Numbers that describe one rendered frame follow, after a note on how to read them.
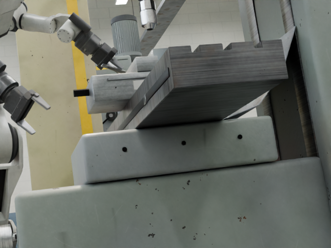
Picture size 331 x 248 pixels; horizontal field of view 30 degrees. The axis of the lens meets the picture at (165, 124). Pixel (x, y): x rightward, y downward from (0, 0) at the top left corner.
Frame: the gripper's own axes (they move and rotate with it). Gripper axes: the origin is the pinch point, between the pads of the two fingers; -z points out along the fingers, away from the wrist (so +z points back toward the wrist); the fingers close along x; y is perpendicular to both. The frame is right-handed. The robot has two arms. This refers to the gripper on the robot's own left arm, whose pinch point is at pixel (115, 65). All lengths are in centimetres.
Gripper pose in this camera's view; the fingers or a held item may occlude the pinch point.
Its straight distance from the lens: 252.3
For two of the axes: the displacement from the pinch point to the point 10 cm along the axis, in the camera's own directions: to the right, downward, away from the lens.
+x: 5.6, -4.8, -6.7
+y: 3.3, -6.1, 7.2
